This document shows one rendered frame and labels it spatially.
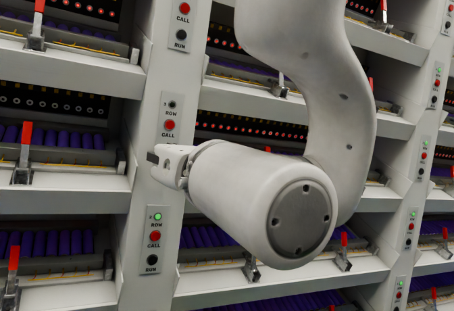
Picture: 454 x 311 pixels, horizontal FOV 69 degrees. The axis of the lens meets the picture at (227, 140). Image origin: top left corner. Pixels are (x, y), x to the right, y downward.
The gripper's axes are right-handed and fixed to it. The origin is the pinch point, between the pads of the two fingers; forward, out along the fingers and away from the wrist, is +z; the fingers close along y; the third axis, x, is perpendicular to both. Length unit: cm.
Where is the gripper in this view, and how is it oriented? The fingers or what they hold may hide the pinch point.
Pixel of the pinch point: (173, 153)
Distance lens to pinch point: 53.1
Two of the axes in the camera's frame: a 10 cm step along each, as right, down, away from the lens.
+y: 8.9, 1.0, 4.5
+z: -4.4, -1.2, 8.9
